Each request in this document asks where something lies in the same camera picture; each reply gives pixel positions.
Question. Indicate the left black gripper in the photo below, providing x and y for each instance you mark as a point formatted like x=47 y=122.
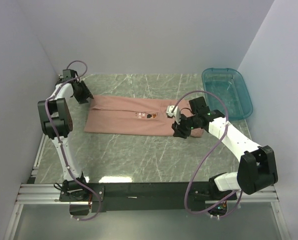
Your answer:
x=87 y=94

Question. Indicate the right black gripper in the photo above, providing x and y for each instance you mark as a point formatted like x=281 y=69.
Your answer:
x=179 y=130

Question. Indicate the pink printed t shirt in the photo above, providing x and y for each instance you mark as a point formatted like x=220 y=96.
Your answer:
x=132 y=116

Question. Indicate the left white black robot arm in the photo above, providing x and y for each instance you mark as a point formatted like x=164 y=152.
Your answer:
x=56 y=123

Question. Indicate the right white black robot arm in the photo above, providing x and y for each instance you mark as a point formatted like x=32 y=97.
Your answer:
x=257 y=165

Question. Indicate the teal transparent plastic bin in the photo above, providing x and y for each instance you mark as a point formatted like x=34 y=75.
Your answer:
x=229 y=86

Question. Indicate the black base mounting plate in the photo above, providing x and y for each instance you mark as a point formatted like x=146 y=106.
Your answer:
x=145 y=196

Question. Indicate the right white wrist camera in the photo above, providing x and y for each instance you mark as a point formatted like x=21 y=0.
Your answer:
x=173 y=111

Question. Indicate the aluminium frame rail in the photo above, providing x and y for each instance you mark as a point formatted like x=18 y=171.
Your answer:
x=47 y=194

